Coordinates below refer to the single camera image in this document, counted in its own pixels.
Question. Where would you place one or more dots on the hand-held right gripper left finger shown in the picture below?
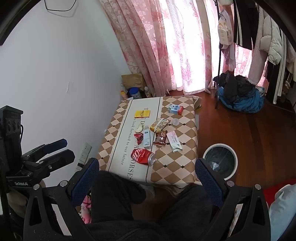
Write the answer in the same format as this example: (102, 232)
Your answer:
(85, 183)

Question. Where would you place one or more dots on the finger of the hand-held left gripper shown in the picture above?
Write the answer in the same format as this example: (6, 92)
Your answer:
(62, 157)
(54, 144)

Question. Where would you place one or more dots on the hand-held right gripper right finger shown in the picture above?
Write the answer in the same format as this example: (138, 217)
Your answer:
(209, 183)

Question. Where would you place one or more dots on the white round bin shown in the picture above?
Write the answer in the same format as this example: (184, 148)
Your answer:
(223, 157)

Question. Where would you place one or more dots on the white slim carton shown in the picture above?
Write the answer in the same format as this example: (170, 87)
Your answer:
(147, 139)

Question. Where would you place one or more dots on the yellow snack packet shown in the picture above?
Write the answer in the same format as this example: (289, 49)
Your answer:
(159, 125)

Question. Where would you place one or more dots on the yellow box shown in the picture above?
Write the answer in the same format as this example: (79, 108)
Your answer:
(142, 114)

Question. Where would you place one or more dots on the white power strip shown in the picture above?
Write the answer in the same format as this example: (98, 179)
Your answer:
(85, 151)

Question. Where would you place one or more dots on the pink patterned cloth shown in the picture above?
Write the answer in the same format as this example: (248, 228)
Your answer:
(86, 207)

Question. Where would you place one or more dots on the person's black pants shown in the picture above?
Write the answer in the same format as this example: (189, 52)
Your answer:
(111, 197)

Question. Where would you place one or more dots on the brown checkered tablecloth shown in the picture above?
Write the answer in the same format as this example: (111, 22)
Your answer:
(182, 164)

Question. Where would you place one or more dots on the pink and white packet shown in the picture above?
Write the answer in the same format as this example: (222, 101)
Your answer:
(174, 140)

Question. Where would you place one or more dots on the red blanket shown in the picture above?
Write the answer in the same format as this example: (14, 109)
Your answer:
(270, 192)

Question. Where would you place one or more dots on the red soda can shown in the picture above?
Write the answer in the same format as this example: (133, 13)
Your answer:
(141, 156)

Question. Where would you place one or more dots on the brown snack packet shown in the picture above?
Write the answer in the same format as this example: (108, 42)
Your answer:
(161, 138)

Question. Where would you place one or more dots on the white round lid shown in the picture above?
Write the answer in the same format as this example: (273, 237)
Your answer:
(175, 122)

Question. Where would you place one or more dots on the red crumpled wrapper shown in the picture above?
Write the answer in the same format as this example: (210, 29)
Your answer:
(138, 137)

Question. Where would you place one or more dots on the light blue cloth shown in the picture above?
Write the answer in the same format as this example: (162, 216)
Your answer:
(282, 213)

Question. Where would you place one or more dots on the blue and red milk carton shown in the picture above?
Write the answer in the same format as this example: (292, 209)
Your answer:
(175, 109)

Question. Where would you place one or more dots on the orange small bottle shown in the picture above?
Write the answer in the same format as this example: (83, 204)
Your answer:
(123, 94)

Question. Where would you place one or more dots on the blue round can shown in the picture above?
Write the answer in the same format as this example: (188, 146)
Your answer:
(135, 93)

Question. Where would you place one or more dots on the brown paper bag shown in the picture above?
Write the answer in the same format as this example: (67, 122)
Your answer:
(134, 80)

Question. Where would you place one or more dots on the clear small bottle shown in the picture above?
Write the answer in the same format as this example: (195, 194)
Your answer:
(146, 92)

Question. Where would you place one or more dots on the black white striped pants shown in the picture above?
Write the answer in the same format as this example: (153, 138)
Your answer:
(277, 81)

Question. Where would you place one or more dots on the purple floral hanging cloth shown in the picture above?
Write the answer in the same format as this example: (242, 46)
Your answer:
(228, 56)

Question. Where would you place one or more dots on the pink fluffy robe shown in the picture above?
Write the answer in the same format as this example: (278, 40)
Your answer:
(257, 62)

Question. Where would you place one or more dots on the pink floral curtain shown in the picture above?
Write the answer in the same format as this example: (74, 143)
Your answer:
(161, 46)

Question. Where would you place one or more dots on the cream hanging bag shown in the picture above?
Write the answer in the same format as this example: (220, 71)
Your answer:
(224, 30)

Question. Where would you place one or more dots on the white puffer jacket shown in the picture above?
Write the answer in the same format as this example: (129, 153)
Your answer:
(272, 41)

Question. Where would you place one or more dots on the black jacket with white stripes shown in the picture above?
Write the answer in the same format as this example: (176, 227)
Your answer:
(245, 23)

